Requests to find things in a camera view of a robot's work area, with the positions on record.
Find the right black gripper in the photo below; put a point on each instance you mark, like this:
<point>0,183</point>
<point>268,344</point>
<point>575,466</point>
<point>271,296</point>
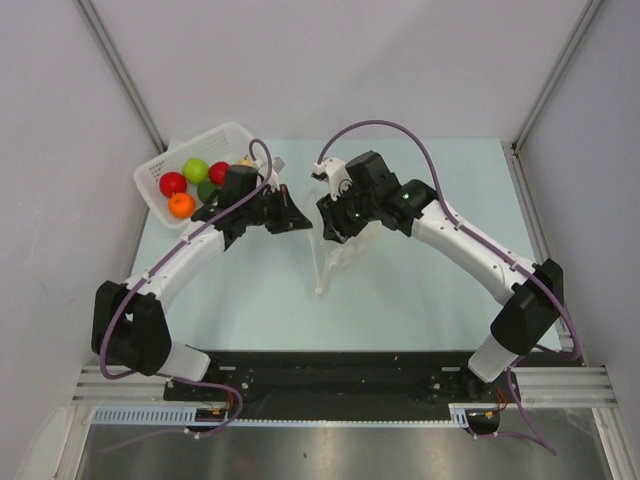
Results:
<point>335,227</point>

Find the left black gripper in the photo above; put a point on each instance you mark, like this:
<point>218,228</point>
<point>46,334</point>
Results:
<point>289,217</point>

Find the clear dotted zip bag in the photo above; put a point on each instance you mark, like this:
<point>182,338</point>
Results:
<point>328,256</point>

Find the yellow pear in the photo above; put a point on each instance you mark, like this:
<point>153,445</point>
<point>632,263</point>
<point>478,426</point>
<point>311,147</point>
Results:
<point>247,161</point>

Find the red apple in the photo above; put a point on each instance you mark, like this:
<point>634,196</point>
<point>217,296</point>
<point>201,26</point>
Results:
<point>217,172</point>
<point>171,183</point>

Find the dark green lime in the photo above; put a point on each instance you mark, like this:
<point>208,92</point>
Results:
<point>207,191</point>

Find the white plastic basket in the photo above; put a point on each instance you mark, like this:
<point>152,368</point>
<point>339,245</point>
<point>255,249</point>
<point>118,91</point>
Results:
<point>227,142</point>

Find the light green apple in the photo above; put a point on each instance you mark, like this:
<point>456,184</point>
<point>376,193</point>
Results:
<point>195,170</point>

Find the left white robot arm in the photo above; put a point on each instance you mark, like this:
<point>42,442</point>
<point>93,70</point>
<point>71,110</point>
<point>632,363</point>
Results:
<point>129,323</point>

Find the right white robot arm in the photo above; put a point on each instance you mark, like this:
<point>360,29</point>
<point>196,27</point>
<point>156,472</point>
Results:
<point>364,190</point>

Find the orange fruit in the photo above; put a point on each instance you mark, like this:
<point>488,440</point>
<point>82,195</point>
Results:
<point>181,205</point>

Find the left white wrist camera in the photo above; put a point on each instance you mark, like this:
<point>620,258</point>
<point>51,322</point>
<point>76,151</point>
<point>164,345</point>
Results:
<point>270,172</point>

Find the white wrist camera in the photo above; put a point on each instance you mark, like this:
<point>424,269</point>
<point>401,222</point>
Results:
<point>270,172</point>
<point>333,171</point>

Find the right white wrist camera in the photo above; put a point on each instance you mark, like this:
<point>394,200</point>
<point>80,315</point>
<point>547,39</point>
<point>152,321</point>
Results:
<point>333,171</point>

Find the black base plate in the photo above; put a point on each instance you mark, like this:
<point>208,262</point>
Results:
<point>342,386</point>

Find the white slotted cable duct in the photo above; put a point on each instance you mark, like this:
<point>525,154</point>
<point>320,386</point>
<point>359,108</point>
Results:
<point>205,417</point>

